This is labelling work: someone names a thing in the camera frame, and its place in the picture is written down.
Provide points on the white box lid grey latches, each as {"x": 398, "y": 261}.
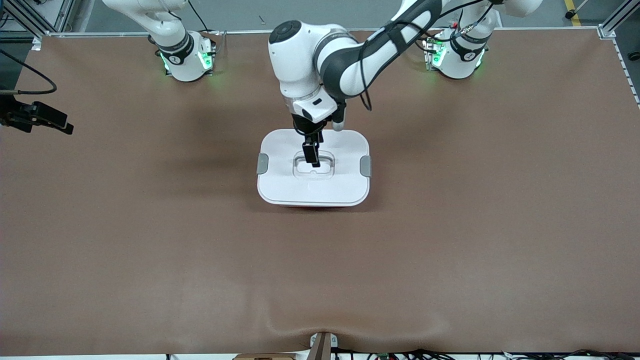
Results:
{"x": 280, "y": 185}

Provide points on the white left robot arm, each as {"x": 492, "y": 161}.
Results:
{"x": 295, "y": 65}

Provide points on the pink translucent plastic box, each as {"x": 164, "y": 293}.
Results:
{"x": 320, "y": 205}

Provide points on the black round object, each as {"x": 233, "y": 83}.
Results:
{"x": 634, "y": 56}

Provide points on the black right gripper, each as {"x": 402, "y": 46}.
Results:
{"x": 14, "y": 116}

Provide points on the aluminium frame profile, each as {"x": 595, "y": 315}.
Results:
{"x": 612, "y": 22}
{"x": 62, "y": 15}

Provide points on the brown table mat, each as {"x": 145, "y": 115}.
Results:
{"x": 450, "y": 275}

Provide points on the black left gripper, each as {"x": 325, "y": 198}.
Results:
{"x": 306, "y": 126}

